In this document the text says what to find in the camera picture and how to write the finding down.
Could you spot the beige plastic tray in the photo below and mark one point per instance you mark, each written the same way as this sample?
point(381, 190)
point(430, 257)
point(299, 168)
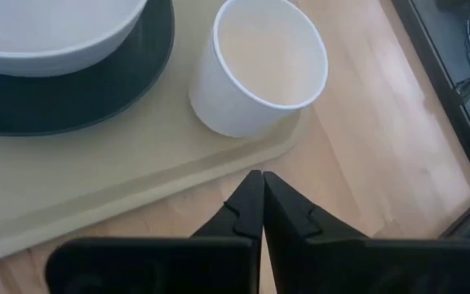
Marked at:
point(96, 175)

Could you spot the white ribbed bowl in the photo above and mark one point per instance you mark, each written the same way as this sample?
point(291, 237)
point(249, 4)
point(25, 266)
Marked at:
point(47, 32)

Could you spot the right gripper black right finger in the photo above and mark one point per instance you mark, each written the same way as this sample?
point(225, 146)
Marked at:
point(361, 265)

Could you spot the dark round plate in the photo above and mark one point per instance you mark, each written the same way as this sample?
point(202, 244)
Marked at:
point(96, 102)

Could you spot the black aluminium table frame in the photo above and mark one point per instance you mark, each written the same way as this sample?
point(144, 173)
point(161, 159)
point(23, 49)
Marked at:
point(455, 102)

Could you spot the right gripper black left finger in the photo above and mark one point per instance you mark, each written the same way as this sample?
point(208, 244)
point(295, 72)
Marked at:
point(157, 265)

